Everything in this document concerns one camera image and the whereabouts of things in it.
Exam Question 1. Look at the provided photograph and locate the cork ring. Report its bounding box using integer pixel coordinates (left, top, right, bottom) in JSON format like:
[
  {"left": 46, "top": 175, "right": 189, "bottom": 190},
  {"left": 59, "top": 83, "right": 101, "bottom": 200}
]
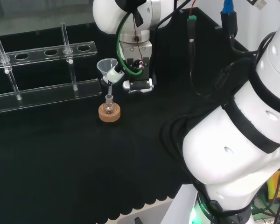
[{"left": 98, "top": 102, "right": 122, "bottom": 125}]

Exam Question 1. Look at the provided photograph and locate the black cloth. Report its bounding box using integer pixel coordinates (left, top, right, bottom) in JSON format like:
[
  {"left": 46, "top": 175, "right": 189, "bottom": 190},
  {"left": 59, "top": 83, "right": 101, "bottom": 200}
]
[{"left": 0, "top": 7, "right": 252, "bottom": 223}]

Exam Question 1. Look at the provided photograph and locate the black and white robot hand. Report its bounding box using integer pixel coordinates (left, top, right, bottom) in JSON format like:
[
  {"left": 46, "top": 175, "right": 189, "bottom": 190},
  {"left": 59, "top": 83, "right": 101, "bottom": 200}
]
[{"left": 102, "top": 41, "right": 154, "bottom": 94}]

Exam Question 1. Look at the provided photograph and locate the clear plastic funnel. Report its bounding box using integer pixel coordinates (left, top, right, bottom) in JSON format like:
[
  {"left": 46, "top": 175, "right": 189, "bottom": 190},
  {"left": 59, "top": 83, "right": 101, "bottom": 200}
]
[{"left": 96, "top": 58, "right": 119, "bottom": 99}]

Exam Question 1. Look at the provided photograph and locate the yellow stop button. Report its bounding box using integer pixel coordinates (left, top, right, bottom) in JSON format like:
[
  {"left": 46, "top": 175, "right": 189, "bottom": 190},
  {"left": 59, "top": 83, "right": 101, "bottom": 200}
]
[{"left": 266, "top": 168, "right": 280, "bottom": 202}]

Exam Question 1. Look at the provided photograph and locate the green cable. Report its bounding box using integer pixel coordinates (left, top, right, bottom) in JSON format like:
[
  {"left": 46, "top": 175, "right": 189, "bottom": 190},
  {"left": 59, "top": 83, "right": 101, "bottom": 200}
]
[{"left": 116, "top": 10, "right": 146, "bottom": 76}]

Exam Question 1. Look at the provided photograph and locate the clear funnel stand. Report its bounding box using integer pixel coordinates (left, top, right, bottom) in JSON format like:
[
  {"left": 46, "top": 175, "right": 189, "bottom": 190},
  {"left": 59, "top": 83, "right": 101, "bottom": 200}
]
[{"left": 0, "top": 22, "right": 103, "bottom": 115}]

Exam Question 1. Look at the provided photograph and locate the round-bottom glass flask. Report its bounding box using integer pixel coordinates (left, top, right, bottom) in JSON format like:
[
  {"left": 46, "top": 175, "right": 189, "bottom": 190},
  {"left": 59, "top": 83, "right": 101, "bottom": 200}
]
[{"left": 102, "top": 94, "right": 115, "bottom": 115}]

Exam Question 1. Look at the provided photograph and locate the black hanging cable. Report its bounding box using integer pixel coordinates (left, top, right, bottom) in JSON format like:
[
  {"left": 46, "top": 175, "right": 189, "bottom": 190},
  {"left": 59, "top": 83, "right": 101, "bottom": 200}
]
[{"left": 186, "top": 14, "right": 203, "bottom": 97}]

